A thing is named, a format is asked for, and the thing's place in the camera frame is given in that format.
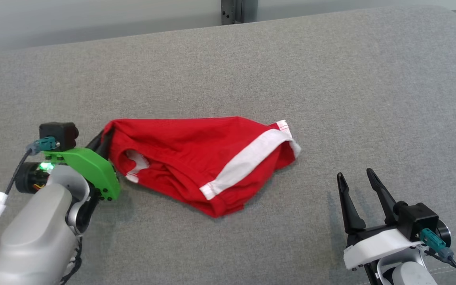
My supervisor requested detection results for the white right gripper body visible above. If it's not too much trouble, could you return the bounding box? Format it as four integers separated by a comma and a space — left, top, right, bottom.
343, 224, 427, 271

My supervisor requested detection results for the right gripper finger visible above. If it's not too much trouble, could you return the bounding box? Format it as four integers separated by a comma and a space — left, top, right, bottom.
336, 172, 367, 235
366, 168, 399, 227

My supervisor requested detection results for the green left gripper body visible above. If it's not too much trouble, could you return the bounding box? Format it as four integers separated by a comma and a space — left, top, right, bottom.
42, 148, 121, 202

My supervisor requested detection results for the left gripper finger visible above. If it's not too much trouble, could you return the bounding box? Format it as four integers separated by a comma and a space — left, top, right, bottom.
98, 135, 114, 163
86, 130, 106, 152

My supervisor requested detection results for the red jersey with white band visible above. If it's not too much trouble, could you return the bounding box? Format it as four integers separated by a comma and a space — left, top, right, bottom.
102, 116, 302, 218

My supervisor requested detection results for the left black cable teal plug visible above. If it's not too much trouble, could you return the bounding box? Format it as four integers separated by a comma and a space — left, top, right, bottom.
0, 137, 60, 277

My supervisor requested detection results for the black cable teal plug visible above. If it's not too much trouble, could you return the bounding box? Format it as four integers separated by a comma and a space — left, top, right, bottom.
419, 229, 456, 285
0, 137, 60, 277

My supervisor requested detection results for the right black cable teal plug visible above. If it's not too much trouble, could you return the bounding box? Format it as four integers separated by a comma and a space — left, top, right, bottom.
419, 229, 456, 285

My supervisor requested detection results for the thin black braided cable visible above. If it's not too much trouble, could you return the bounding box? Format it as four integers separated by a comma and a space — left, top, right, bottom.
59, 236, 84, 285

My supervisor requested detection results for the grey metal wall post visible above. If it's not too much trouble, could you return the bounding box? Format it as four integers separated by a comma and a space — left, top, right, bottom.
221, 0, 258, 26

